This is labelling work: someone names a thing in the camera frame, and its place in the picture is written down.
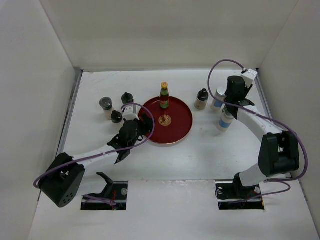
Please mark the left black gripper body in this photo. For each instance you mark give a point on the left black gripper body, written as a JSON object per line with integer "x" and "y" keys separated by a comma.
{"x": 133, "y": 141}

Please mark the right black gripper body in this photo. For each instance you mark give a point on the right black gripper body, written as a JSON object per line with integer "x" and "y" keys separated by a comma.
{"x": 247, "y": 90}

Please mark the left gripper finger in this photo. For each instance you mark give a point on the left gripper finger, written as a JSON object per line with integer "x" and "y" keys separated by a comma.
{"x": 147, "y": 123}
{"x": 144, "y": 136}

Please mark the silver cap blue label jar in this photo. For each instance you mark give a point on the silver cap blue label jar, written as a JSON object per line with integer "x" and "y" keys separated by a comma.
{"x": 217, "y": 102}

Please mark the small jar black cap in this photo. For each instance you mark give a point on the small jar black cap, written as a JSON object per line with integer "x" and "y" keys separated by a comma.
{"x": 116, "y": 117}

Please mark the red sauce bottle yellow cap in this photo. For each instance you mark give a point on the red sauce bottle yellow cap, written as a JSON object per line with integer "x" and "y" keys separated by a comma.
{"x": 164, "y": 97}

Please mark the white spice jar black cap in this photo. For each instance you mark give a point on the white spice jar black cap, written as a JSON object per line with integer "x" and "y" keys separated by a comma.
{"x": 127, "y": 100}

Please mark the brown spice jar black cap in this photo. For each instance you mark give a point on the brown spice jar black cap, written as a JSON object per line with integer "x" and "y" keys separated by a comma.
{"x": 201, "y": 99}

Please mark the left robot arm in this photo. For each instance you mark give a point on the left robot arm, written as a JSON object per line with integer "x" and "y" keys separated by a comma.
{"x": 62, "y": 180}

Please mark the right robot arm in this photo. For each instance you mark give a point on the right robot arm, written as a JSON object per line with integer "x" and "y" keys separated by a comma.
{"x": 279, "y": 150}

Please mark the red round tray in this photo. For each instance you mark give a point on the red round tray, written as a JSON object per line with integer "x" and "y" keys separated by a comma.
{"x": 172, "y": 125}

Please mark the clear lid white powder jar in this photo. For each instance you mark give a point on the clear lid white powder jar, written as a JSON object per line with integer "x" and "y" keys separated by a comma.
{"x": 107, "y": 106}

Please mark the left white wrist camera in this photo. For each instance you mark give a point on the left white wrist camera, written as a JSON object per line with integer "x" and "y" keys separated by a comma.
{"x": 130, "y": 113}

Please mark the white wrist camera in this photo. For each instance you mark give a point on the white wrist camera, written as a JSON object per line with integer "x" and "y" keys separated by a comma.
{"x": 130, "y": 113}
{"x": 249, "y": 76}

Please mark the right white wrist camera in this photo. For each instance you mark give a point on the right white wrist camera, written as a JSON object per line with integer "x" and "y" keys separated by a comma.
{"x": 249, "y": 76}

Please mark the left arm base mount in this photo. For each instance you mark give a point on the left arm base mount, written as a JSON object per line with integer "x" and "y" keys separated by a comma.
{"x": 113, "y": 197}

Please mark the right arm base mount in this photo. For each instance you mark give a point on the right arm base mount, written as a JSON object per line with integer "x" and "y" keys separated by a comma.
{"x": 232, "y": 195}

